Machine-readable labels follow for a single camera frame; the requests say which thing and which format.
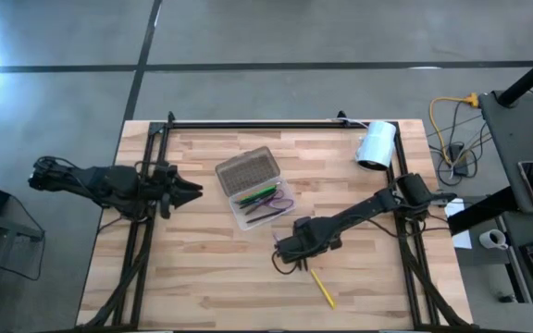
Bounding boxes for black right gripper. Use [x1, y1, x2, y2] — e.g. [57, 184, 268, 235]
[276, 216, 341, 273]

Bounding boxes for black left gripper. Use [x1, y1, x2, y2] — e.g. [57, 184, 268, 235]
[153, 174, 204, 219]

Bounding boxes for yellow pen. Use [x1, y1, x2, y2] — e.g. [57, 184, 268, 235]
[310, 269, 337, 310]

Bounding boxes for black pen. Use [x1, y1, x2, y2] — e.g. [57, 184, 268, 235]
[245, 208, 288, 225]

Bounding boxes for purple-handled scissors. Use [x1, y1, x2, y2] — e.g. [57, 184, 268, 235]
[264, 188, 296, 213]

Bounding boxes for clear plastic supply box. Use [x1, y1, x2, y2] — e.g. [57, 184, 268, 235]
[214, 145, 298, 232]

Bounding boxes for green pen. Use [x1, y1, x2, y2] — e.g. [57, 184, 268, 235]
[235, 183, 279, 204]

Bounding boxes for white paper sheet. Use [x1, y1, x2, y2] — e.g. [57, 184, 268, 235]
[443, 197, 474, 251]

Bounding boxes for black side table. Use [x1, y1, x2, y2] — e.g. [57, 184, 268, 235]
[0, 206, 46, 243]

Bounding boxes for black support beam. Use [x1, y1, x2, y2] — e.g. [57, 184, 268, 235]
[446, 168, 533, 238]

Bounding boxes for white mug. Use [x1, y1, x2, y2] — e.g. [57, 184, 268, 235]
[478, 228, 511, 252]

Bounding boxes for black power adapter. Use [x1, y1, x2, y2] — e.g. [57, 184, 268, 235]
[448, 142, 470, 178]

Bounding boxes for grey desk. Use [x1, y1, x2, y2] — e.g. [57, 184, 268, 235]
[477, 86, 533, 330]

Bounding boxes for black pole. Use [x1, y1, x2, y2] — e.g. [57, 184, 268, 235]
[497, 43, 533, 108]

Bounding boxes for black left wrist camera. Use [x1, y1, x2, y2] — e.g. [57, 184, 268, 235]
[154, 162, 178, 179]

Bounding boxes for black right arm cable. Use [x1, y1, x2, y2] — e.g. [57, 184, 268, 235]
[269, 248, 298, 276]

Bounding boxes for black aluminium table frame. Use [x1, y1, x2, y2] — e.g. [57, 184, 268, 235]
[81, 110, 474, 332]

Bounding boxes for white lamp cable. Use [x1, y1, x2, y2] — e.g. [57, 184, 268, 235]
[334, 117, 370, 130]

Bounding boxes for small black bracket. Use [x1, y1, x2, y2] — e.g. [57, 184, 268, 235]
[430, 191, 459, 204]

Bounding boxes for black floor cables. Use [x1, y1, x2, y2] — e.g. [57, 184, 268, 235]
[431, 99, 495, 187]

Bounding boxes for yellow cable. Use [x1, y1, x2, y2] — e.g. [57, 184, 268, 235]
[428, 92, 481, 164]

